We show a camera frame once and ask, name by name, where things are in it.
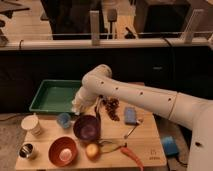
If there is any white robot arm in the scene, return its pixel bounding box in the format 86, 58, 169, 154
71, 64, 213, 171

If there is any dark grape bunch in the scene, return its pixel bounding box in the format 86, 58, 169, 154
104, 98, 120, 121

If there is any wooden cutting board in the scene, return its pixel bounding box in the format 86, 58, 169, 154
15, 101, 166, 171

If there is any metal spoon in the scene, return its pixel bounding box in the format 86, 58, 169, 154
124, 119, 143, 139

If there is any purple bowl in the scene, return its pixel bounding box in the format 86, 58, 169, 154
73, 115, 101, 141

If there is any red bowl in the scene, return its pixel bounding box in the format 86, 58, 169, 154
48, 137, 78, 167

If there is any white paper cup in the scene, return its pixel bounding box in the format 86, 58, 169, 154
21, 114, 42, 136

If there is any small metal cup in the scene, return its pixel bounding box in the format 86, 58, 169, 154
19, 143, 37, 159

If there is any blue object beside board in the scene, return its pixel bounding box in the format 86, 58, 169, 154
161, 136, 179, 156

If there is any green plastic tray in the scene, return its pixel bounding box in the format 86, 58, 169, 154
29, 79, 81, 113

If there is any orange carrot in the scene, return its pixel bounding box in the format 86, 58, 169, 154
120, 147, 144, 171

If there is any small blue cup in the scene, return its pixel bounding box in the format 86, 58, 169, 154
56, 113, 71, 129

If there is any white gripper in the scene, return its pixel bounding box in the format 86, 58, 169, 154
71, 87, 98, 115

